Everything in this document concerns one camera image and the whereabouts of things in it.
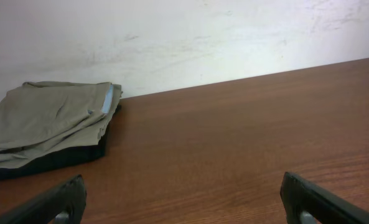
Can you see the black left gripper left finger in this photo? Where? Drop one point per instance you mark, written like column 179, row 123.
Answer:
column 64, row 203

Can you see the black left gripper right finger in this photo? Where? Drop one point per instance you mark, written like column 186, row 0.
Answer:
column 306, row 202

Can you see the folded black garment under olive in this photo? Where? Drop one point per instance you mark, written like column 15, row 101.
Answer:
column 63, row 158

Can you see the folded olive green garment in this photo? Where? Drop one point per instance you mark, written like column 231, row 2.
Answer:
column 35, row 93

